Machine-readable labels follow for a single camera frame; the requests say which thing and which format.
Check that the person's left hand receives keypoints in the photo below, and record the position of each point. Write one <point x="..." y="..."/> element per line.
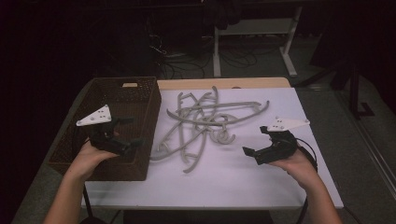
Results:
<point x="90" y="157"/>

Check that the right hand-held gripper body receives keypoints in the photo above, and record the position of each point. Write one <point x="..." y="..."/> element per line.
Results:
<point x="278" y="146"/>

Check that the white desk frame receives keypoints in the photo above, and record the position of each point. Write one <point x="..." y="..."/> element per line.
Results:
<point x="217" y="53"/>

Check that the black metal stand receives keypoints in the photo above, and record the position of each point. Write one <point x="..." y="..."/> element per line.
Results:
<point x="355" y="93"/>

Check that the person's right hand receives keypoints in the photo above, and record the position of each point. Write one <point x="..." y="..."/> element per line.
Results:
<point x="297" y="166"/>

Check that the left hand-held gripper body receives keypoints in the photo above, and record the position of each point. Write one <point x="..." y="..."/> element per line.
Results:
<point x="99" y="116"/>

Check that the dark hanging cloth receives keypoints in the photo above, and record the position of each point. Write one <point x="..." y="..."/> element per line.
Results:
<point x="222" y="12"/>

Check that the grey plastic clothes hanger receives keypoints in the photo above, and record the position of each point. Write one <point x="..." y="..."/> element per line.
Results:
<point x="249" y="115"/>
<point x="174" y="141"/>
<point x="199" y="155"/>
<point x="180" y="102"/>

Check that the brown woven basket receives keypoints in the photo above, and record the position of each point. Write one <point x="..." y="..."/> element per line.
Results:
<point x="130" y="99"/>

